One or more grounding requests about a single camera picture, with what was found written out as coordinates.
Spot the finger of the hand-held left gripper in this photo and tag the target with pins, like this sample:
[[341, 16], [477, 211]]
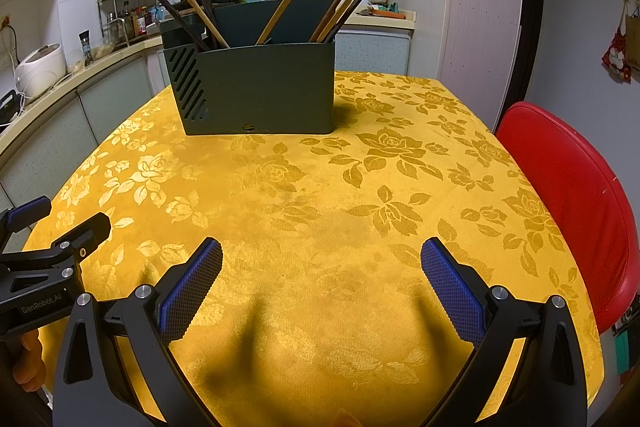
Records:
[[30, 209], [90, 232]]

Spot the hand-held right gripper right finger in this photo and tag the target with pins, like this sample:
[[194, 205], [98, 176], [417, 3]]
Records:
[[452, 289]]

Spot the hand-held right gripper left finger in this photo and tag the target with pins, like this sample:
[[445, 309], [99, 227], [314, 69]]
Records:
[[190, 287]]

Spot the dark green utensil holder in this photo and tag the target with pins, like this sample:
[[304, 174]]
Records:
[[260, 92]]

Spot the person's left hand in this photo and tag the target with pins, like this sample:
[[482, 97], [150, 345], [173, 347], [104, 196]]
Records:
[[30, 357]]

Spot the black countertop appliance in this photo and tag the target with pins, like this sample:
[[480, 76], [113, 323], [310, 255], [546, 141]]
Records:
[[11, 107]]

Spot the white rice cooker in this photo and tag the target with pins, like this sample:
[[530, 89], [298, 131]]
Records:
[[42, 69]]

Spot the red chair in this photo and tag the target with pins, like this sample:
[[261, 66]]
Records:
[[570, 202]]

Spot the yellow floral tablecloth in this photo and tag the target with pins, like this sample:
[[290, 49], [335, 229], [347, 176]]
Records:
[[325, 217]]

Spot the metal spice rack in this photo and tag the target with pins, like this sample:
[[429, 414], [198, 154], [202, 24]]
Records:
[[125, 2]]

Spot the red hanging pouch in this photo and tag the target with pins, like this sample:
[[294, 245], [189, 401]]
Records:
[[616, 57]]

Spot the orange cloth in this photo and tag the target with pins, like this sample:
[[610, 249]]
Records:
[[387, 12]]

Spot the brown hanging bag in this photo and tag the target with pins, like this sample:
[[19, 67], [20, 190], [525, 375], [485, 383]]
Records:
[[634, 42]]

